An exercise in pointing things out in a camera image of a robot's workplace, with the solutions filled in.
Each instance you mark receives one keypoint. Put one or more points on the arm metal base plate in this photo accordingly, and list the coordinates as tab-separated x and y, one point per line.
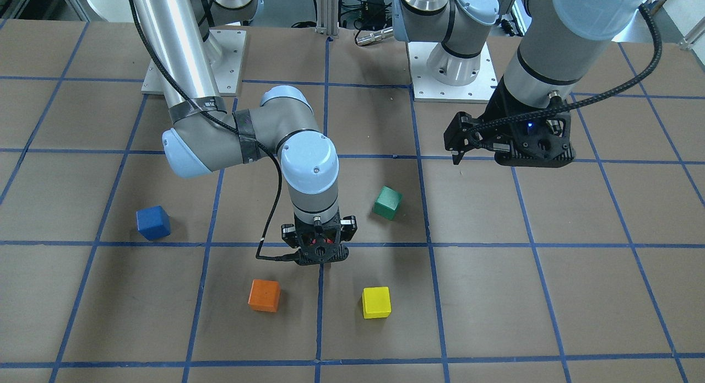
224	50
439	77

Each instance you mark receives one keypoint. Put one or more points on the silver metal cylinder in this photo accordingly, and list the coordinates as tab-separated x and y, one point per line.
374	36

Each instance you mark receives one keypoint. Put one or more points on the black electronics box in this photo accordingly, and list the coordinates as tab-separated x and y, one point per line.
373	12

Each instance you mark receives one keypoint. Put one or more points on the blue wooden block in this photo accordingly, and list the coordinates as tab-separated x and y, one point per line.
153	223

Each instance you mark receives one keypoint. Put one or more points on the green wooden block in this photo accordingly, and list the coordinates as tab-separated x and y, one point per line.
387	203

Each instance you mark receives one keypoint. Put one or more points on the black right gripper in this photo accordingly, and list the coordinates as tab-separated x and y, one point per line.
289	232

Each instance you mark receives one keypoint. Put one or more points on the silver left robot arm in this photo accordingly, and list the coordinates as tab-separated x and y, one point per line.
561	43

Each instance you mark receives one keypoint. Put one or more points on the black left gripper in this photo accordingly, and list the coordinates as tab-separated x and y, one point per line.
500	118

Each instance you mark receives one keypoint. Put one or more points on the aluminium frame post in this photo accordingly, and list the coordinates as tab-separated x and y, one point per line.
327	17

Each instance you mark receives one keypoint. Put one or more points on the orange wooden block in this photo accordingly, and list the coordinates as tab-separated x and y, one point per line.
264	295

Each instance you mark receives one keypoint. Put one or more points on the yellow wooden block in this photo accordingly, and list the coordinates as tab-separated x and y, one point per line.
376	302

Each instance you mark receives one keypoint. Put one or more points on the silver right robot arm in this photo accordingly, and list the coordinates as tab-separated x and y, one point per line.
204	137

